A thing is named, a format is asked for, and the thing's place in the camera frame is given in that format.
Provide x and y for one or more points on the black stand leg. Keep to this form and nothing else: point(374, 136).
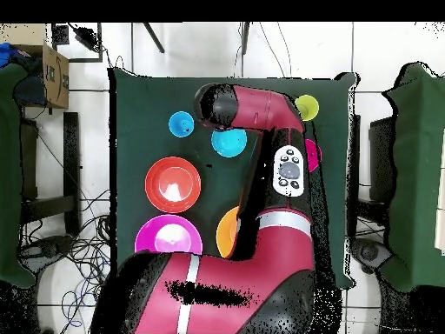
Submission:
point(245, 38)
point(154, 38)

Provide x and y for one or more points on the dark bag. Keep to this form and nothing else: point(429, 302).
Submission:
point(29, 90)

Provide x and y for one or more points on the shallow red-orange bowl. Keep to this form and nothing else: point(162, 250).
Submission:
point(172, 184)

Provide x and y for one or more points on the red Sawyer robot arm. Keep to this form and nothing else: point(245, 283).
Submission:
point(278, 250)

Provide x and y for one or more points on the dark green table cloth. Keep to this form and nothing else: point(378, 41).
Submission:
point(146, 104)

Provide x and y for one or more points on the black metal frame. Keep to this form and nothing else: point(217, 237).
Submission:
point(380, 156)
point(71, 156)

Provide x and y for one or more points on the small light blue bowl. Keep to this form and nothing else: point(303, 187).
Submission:
point(227, 144)

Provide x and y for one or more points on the large pink bowl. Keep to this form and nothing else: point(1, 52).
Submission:
point(149, 236)

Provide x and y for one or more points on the large orange bowl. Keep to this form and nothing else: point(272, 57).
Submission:
point(226, 233)

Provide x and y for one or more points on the green side table cloth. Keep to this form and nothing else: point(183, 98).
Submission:
point(8, 174)
point(417, 156)

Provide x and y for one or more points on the yellow cup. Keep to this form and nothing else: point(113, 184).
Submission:
point(307, 104)

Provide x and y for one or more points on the cardboard box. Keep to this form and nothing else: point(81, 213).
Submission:
point(55, 80)

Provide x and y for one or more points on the blue cup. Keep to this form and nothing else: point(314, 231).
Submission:
point(177, 121)

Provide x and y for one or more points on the small crimson bowl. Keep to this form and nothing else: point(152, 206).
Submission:
point(313, 156)

